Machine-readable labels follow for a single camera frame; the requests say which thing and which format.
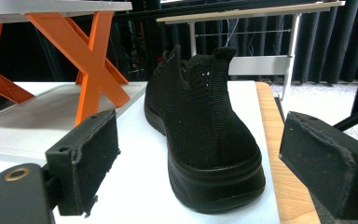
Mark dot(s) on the dark curtain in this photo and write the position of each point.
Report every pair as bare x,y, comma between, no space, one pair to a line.
323,46

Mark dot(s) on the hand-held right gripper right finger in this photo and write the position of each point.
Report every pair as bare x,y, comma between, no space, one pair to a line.
326,168

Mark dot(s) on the orange and grey shoe rack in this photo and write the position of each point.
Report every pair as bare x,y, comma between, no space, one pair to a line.
90,62

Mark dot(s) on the black knit shoe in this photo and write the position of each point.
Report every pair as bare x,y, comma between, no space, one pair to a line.
205,124

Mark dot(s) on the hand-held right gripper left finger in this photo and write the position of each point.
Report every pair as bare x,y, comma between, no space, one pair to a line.
87,158

